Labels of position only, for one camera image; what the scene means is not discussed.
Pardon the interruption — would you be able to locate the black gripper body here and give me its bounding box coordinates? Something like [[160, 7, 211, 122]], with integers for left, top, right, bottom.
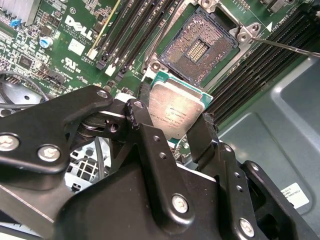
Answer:
[[56, 163, 253, 240]]

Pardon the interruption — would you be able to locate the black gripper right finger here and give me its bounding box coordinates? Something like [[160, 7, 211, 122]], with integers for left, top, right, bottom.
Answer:
[[186, 112, 320, 240]]

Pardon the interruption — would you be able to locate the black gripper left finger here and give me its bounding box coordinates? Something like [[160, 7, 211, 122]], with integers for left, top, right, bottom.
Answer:
[[0, 83, 197, 227]]

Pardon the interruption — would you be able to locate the silver CPU chip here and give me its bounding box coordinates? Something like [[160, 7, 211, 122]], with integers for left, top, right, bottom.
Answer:
[[147, 71, 215, 141]]

